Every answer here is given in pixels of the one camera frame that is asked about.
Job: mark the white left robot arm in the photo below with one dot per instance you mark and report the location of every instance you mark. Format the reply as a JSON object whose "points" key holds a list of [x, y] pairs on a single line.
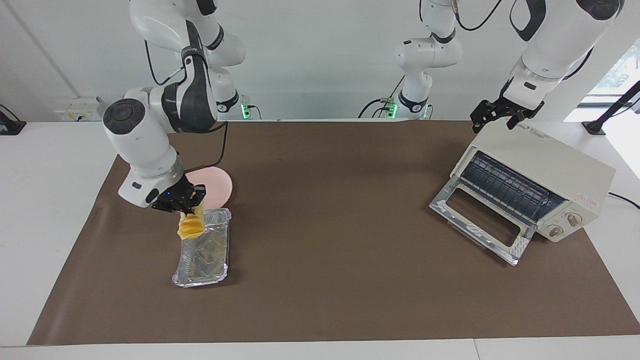
{"points": [[555, 45]]}

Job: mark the silver foil baking tray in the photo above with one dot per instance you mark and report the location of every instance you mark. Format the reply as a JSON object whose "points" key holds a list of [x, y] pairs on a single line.
{"points": [[207, 260]]}

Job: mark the pink round plate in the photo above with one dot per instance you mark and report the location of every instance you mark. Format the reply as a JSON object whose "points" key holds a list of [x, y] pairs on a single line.
{"points": [[217, 185]]}

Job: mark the cream oven knob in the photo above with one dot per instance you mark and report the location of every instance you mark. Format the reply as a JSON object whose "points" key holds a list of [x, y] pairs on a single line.
{"points": [[573, 218], [555, 230]]}

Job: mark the black camera stand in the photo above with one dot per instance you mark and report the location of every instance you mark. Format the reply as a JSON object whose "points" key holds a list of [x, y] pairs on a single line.
{"points": [[612, 107]]}

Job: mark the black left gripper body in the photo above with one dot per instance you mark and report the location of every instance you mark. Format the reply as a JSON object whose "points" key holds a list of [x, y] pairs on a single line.
{"points": [[505, 107]]}

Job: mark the yellow sliced bread loaf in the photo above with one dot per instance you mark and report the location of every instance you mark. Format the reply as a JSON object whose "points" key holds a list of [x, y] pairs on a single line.
{"points": [[191, 227]]}

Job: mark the cream toaster oven body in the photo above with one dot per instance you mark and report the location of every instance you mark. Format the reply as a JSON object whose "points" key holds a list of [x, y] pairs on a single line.
{"points": [[550, 160]]}

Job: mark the black table clamp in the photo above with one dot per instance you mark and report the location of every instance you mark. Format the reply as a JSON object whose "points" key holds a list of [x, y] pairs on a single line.
{"points": [[11, 126]]}

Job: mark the white wall power strip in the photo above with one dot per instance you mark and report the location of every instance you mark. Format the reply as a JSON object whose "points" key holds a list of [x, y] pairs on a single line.
{"points": [[70, 115]]}

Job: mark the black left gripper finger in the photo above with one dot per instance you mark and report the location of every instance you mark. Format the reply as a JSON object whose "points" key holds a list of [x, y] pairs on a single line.
{"points": [[476, 125], [511, 122]]}

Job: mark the glass toaster oven door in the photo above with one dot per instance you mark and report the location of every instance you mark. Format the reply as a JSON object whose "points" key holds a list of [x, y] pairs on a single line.
{"points": [[450, 210]]}

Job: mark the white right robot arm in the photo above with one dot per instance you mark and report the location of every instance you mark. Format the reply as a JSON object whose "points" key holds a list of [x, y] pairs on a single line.
{"points": [[145, 145]]}

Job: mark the brown table mat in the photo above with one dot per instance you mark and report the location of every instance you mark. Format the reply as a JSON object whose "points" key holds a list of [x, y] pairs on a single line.
{"points": [[325, 250]]}

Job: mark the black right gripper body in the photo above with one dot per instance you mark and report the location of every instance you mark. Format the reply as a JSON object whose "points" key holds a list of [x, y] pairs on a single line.
{"points": [[177, 195]]}

